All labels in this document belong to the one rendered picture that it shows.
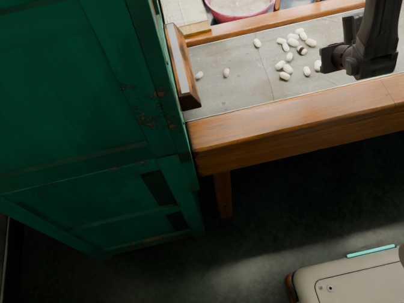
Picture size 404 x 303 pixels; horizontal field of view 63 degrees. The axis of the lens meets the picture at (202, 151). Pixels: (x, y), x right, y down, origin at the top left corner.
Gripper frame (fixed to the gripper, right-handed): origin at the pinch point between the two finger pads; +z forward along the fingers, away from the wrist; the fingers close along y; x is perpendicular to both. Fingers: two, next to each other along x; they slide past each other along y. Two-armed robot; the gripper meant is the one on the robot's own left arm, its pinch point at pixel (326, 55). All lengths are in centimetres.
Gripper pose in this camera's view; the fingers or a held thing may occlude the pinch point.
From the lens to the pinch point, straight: 100.2
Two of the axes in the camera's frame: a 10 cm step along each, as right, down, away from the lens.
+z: -0.8, -3.4, 9.4
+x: 2.2, 9.1, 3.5
